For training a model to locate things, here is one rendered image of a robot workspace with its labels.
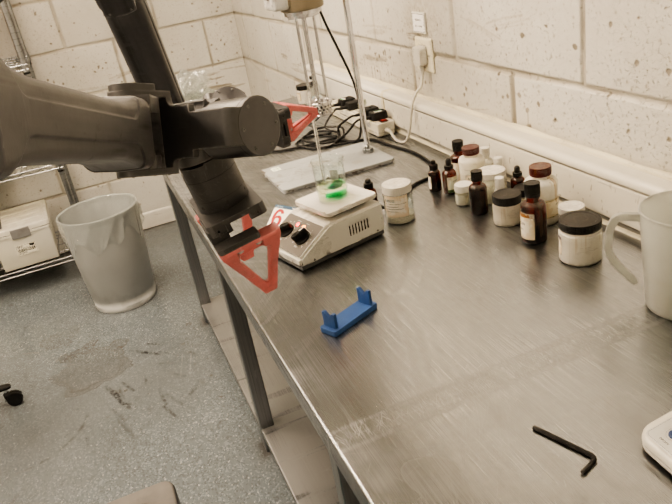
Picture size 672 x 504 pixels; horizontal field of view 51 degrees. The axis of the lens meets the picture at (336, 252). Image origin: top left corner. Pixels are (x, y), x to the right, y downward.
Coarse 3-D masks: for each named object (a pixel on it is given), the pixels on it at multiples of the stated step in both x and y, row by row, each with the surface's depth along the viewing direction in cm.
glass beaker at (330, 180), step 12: (324, 156) 134; (336, 156) 133; (312, 168) 131; (324, 168) 128; (336, 168) 129; (324, 180) 130; (336, 180) 130; (324, 192) 131; (336, 192) 131; (348, 192) 134
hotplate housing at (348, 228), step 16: (352, 208) 133; (368, 208) 133; (320, 224) 129; (336, 224) 129; (352, 224) 131; (368, 224) 133; (320, 240) 128; (336, 240) 130; (352, 240) 132; (288, 256) 129; (304, 256) 127; (320, 256) 129
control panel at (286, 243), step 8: (288, 216) 137; (296, 216) 135; (304, 224) 132; (312, 224) 130; (312, 232) 129; (280, 240) 133; (288, 240) 132; (312, 240) 127; (288, 248) 130; (296, 248) 129; (304, 248) 127
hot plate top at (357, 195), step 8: (352, 192) 135; (360, 192) 135; (368, 192) 134; (296, 200) 136; (304, 200) 136; (312, 200) 135; (344, 200) 132; (352, 200) 132; (360, 200) 131; (368, 200) 132; (304, 208) 134; (312, 208) 131; (320, 208) 131; (328, 208) 130; (336, 208) 129; (344, 208) 129; (328, 216) 128
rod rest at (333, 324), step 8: (360, 288) 111; (360, 296) 112; (368, 296) 110; (352, 304) 112; (360, 304) 112; (368, 304) 111; (376, 304) 111; (344, 312) 110; (352, 312) 110; (360, 312) 109; (368, 312) 110; (328, 320) 106; (336, 320) 106; (344, 320) 108; (352, 320) 108; (328, 328) 107; (336, 328) 106; (344, 328) 107; (336, 336) 106
